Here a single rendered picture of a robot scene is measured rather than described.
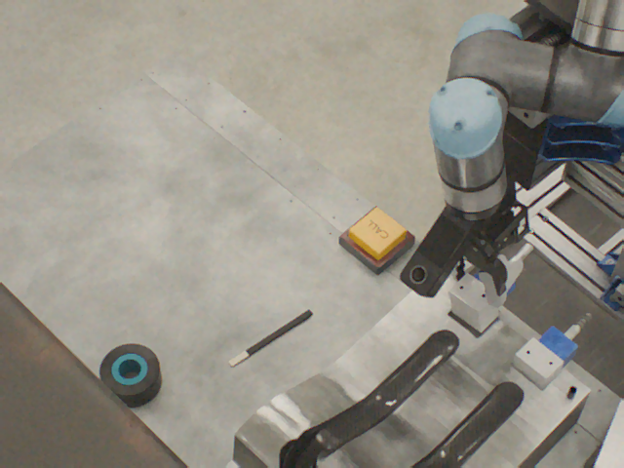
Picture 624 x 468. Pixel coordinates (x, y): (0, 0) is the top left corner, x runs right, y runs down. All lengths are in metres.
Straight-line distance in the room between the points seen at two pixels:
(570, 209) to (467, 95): 1.33
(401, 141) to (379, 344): 1.40
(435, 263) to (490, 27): 0.28
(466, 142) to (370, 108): 1.72
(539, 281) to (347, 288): 0.83
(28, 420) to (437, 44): 2.91
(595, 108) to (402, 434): 0.47
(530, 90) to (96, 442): 1.12
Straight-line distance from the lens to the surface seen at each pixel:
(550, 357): 1.56
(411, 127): 2.96
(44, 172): 1.88
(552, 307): 2.45
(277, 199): 1.81
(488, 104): 1.28
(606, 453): 1.58
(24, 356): 0.28
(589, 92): 1.35
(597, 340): 2.43
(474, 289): 1.55
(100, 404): 0.27
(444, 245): 1.42
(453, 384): 1.55
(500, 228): 1.44
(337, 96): 3.02
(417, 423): 1.53
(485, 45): 1.36
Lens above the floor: 2.24
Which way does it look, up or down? 55 degrees down
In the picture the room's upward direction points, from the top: 1 degrees clockwise
